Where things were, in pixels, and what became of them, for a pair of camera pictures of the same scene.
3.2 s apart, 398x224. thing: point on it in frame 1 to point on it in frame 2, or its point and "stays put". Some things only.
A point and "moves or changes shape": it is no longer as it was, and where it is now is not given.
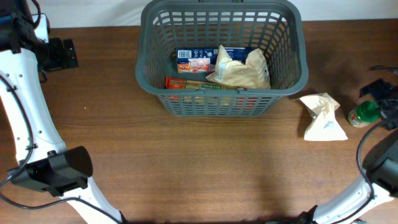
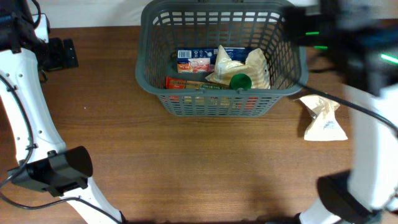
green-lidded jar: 364,114 moves or changes shape
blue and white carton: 204,60 stays put
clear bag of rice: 254,73 stays put
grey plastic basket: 276,28 stays put
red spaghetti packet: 180,83 stays put
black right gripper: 376,89 to 303,35
